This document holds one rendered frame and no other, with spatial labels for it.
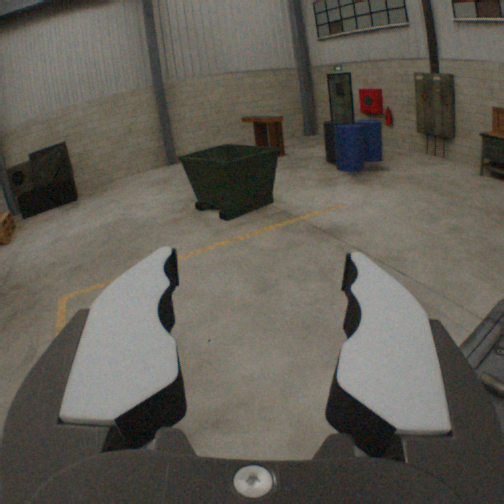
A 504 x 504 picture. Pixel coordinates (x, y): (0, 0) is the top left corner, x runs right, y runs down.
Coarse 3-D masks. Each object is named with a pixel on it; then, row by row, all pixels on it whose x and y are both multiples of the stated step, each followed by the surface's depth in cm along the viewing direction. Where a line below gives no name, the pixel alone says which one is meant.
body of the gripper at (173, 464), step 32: (160, 448) 5; (192, 448) 5; (320, 448) 5; (352, 448) 5; (64, 480) 4; (96, 480) 4; (128, 480) 4; (160, 480) 4; (192, 480) 4; (224, 480) 4; (256, 480) 4; (288, 480) 4; (320, 480) 4; (352, 480) 4; (384, 480) 4; (416, 480) 4
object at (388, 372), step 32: (352, 256) 11; (352, 288) 10; (384, 288) 9; (352, 320) 9; (384, 320) 8; (416, 320) 8; (352, 352) 7; (384, 352) 7; (416, 352) 7; (352, 384) 6; (384, 384) 6; (416, 384) 6; (352, 416) 6; (384, 416) 5; (416, 416) 5; (448, 416) 5; (384, 448) 6
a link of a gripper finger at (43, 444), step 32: (64, 352) 7; (32, 384) 6; (64, 384) 6; (32, 416) 5; (0, 448) 4; (32, 448) 4; (64, 448) 4; (96, 448) 5; (128, 448) 6; (0, 480) 3; (32, 480) 4
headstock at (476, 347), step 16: (496, 304) 51; (496, 320) 46; (480, 336) 44; (496, 336) 43; (464, 352) 43; (480, 352) 41; (496, 352) 40; (480, 368) 39; (496, 368) 38; (496, 400) 33
